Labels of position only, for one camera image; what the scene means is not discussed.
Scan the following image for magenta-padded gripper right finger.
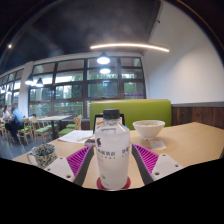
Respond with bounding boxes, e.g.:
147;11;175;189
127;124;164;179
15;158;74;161
130;143;184;186

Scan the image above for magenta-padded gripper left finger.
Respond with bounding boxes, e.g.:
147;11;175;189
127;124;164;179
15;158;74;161
44;144;96;187

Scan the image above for clear plastic water bottle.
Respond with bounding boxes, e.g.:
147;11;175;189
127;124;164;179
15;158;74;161
94;108;131;190

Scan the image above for white paper napkin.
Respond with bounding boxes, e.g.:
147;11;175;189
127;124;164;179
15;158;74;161
149;139;168;151

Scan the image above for small dark flat box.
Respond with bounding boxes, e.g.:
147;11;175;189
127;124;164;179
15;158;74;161
84;138;97;147

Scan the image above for white paper sheets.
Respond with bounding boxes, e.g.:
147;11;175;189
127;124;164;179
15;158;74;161
57;129;95;145

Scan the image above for white ceramic bowl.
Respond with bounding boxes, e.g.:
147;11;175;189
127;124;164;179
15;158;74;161
132;119;166;141

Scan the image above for speckled green-white mug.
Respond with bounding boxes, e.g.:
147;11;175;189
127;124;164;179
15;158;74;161
26;143;58;170

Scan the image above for flat round red coaster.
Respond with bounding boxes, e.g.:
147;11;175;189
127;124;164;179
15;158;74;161
96;175;132;191

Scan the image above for wooden chairs with green seats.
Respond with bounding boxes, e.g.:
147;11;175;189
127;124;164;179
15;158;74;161
0;114;84;145

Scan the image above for light wooden dining table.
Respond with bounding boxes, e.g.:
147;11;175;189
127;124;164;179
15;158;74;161
37;114;73;140

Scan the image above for green upholstered bench backrest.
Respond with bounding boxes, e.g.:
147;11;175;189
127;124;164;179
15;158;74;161
89;99;173;131

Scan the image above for person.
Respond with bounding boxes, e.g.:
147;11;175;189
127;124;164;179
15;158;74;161
1;105;11;120
4;106;25;141

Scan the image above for black pendant lamps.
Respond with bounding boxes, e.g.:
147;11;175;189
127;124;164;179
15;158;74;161
24;51;112;89

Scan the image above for curved linear ceiling light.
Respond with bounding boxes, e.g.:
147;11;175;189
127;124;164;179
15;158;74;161
89;42;170;54

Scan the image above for dark-framed window wall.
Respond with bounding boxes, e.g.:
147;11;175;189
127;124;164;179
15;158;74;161
0;56;147;119

